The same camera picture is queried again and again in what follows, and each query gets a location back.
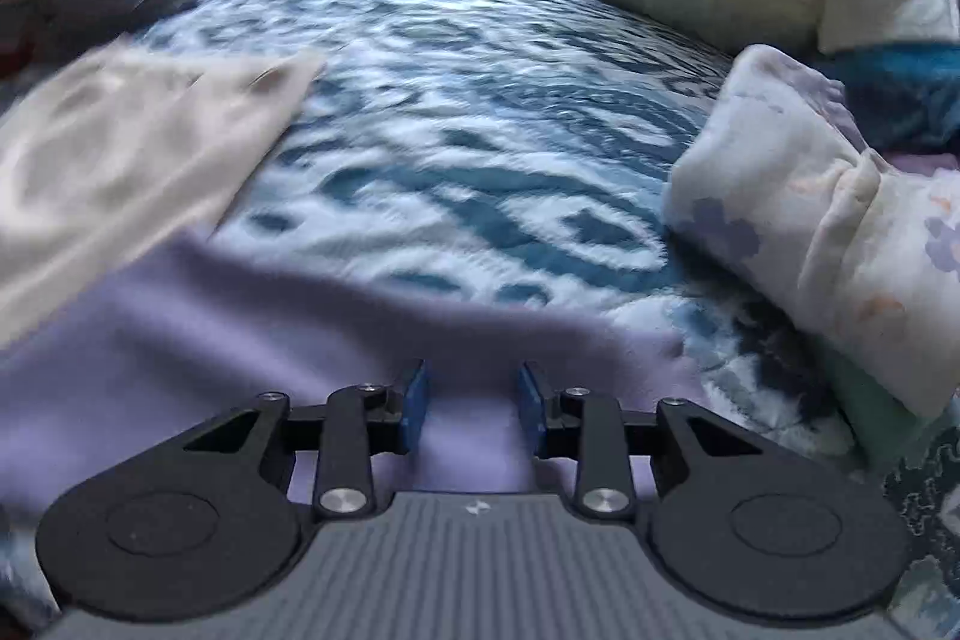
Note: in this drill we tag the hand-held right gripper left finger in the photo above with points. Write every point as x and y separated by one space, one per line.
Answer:
416 404

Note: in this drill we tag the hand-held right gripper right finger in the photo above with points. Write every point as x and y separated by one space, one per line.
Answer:
531 407

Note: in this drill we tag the cream lavender sequin sweatshirt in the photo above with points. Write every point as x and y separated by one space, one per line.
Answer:
225 370

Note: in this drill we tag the blue white patterned bedspread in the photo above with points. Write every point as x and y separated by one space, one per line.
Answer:
465 123

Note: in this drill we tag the white purple floral folded garment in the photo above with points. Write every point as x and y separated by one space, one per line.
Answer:
810 220

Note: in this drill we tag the mint green garment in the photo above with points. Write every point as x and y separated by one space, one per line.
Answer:
877 419

